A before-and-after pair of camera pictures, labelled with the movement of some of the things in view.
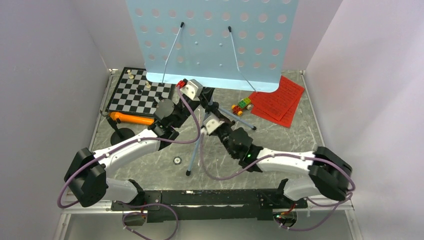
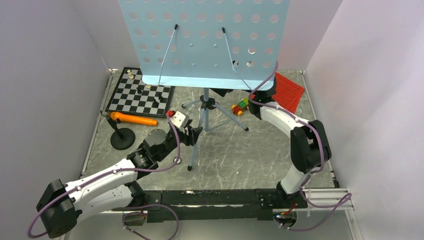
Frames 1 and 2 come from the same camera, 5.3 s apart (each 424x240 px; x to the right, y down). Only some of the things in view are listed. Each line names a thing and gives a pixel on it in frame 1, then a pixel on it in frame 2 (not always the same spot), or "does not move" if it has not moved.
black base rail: x=206 y=205 does not move
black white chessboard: x=133 y=92 does not move
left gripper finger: x=206 y=94 -> x=193 y=134
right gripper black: x=227 y=123 -> x=222 y=92
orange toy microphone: x=131 y=118 does not move
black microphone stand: x=121 y=134 does not move
